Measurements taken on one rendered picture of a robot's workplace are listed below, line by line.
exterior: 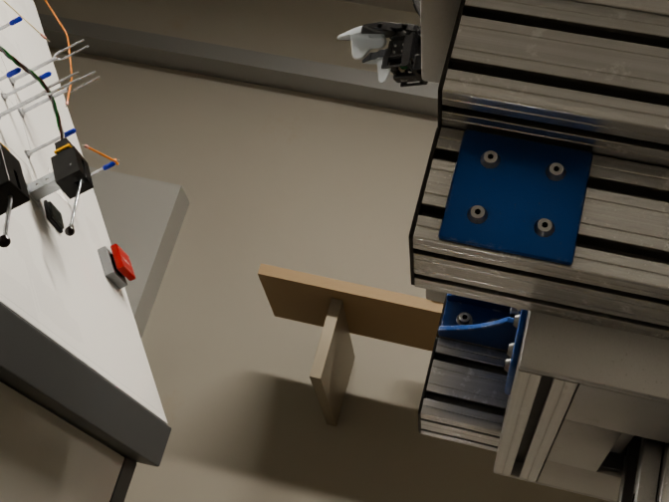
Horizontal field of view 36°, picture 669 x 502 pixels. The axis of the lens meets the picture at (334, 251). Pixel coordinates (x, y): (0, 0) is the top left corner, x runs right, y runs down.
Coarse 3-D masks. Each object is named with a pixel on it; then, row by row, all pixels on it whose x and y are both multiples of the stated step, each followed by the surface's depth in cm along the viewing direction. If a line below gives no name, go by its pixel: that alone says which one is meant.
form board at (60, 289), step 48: (0, 0) 191; (48, 48) 210; (0, 96) 163; (48, 240) 152; (96, 240) 177; (0, 288) 125; (48, 288) 142; (96, 288) 163; (48, 336) 133; (96, 336) 152; (144, 384) 164
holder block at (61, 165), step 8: (64, 152) 154; (72, 152) 153; (56, 160) 153; (64, 160) 152; (72, 160) 152; (80, 160) 153; (56, 168) 152; (64, 168) 151; (72, 168) 151; (80, 168) 151; (88, 168) 155; (56, 176) 151; (64, 176) 150; (72, 176) 151; (80, 176) 151; (88, 176) 153; (64, 184) 151; (72, 184) 152; (88, 184) 153; (72, 192) 153; (80, 192) 153
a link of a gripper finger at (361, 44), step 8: (344, 32) 178; (352, 32) 177; (360, 32) 176; (344, 40) 180; (352, 40) 177; (360, 40) 177; (368, 40) 176; (376, 40) 176; (384, 40) 175; (352, 48) 176; (360, 48) 176; (368, 48) 176; (376, 48) 175; (352, 56) 176; (360, 56) 176
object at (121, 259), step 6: (114, 246) 174; (114, 252) 173; (120, 252) 174; (114, 258) 173; (120, 258) 173; (126, 258) 176; (114, 264) 174; (120, 264) 172; (126, 264) 174; (120, 270) 172; (126, 270) 173; (132, 270) 176; (126, 276) 174; (132, 276) 175
